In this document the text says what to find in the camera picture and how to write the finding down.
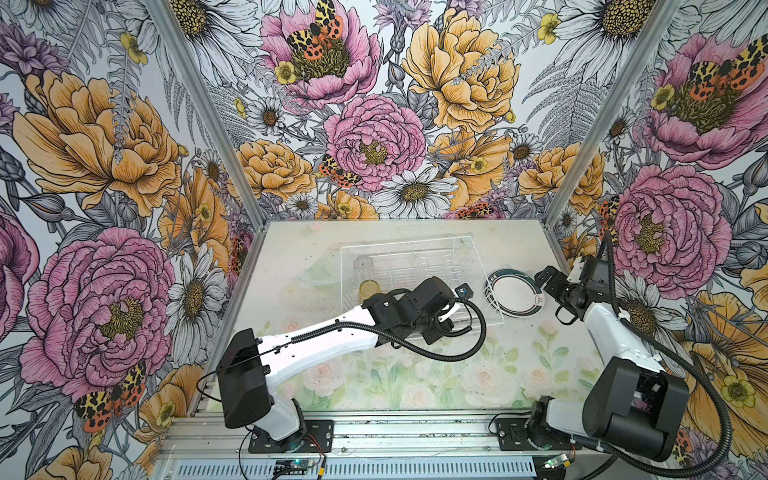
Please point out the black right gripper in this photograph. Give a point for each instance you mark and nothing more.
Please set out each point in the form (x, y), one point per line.
(551, 287)

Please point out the clear plastic cup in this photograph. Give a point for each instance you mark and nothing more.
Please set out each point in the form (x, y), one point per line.
(363, 267)

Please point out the aluminium front rail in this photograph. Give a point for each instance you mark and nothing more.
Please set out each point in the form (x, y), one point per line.
(439, 444)

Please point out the white wire dish rack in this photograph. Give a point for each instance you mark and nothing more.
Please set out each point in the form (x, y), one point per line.
(405, 264)

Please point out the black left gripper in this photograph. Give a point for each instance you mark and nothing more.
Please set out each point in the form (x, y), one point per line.
(440, 328)

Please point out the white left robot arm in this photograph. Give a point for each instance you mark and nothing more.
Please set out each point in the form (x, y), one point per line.
(252, 368)

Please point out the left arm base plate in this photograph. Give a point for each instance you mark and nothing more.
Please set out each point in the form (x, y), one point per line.
(318, 436)

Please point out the aluminium corner post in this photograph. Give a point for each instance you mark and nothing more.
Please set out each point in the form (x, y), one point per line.
(650, 37)
(172, 37)

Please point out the aluminium corner post left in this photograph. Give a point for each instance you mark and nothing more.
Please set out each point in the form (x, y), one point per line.
(172, 37)

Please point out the aluminium corner post right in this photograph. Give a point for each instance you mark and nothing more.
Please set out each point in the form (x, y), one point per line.
(650, 37)

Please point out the yellow plastic cup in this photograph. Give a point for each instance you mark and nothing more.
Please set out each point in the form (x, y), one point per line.
(367, 289)

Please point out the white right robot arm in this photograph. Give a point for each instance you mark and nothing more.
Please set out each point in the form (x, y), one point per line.
(634, 405)

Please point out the green circuit board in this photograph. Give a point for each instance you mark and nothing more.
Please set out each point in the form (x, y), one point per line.
(300, 467)

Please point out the green red plate with steam logo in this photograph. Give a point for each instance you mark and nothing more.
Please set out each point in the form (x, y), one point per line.
(514, 293)

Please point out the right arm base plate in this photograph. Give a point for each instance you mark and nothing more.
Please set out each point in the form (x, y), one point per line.
(519, 434)

